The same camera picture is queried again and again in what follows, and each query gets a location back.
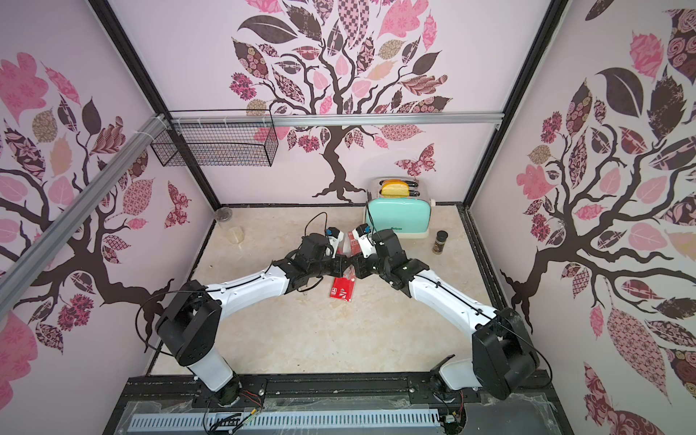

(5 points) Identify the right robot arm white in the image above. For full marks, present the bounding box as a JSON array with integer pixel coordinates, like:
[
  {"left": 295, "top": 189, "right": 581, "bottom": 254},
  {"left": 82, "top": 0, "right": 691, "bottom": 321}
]
[{"left": 352, "top": 224, "right": 540, "bottom": 400}]

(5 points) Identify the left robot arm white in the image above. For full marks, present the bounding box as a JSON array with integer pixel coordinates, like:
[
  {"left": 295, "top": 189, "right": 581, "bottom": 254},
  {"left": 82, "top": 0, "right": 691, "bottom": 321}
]
[{"left": 156, "top": 227, "right": 348, "bottom": 406}]

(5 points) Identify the mint green toaster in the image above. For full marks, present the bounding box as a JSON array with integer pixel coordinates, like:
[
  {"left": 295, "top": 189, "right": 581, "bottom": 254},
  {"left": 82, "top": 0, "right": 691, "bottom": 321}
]
[{"left": 364, "top": 177, "right": 434, "bottom": 239}]

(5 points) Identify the spice jar black lid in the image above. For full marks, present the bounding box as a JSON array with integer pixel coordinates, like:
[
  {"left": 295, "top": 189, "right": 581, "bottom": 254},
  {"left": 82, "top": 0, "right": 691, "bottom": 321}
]
[{"left": 432, "top": 230, "right": 449, "bottom": 255}]

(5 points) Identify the yellow toast slice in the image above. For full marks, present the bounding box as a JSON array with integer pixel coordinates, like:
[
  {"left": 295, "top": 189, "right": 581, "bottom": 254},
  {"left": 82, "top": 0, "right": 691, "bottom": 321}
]
[{"left": 380, "top": 179, "right": 411, "bottom": 198}]

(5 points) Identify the clear glass jar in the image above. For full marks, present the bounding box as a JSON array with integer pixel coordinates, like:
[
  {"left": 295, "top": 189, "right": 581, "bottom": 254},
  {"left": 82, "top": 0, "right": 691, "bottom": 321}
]
[{"left": 214, "top": 207, "right": 245, "bottom": 245}]

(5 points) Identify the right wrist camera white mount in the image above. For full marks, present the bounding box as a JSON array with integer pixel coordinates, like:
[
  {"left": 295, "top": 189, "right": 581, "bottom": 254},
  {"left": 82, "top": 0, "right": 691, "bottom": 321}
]
[{"left": 352, "top": 224, "right": 376, "bottom": 258}]

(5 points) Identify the aluminium rail back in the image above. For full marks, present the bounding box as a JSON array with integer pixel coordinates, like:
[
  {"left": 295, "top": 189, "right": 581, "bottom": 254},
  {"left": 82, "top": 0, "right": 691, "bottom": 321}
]
[{"left": 170, "top": 112, "right": 505, "bottom": 127}]

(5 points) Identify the aluminium rail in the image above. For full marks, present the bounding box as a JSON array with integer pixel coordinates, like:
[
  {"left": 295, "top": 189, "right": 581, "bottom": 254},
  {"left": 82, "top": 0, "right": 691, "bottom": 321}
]
[
  {"left": 170, "top": 112, "right": 505, "bottom": 127},
  {"left": 1, "top": 114, "right": 168, "bottom": 315}
]

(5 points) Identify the black wire basket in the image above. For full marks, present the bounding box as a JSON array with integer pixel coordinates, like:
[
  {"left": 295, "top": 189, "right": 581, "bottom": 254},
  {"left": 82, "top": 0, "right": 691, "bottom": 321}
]
[{"left": 150, "top": 109, "right": 280, "bottom": 167}]

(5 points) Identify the white slotted cable duct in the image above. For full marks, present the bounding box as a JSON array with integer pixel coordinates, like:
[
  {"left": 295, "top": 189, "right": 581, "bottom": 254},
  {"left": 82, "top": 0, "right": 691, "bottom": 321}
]
[{"left": 123, "top": 409, "right": 442, "bottom": 434}]

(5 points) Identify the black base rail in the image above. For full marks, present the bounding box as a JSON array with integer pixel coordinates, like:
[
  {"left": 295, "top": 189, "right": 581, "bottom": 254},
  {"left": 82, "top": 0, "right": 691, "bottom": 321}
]
[{"left": 119, "top": 372, "right": 518, "bottom": 406}]

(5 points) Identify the aluminium rail left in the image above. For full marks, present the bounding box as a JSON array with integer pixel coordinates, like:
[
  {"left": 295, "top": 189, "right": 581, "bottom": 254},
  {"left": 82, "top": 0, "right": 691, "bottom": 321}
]
[{"left": 1, "top": 114, "right": 168, "bottom": 315}]

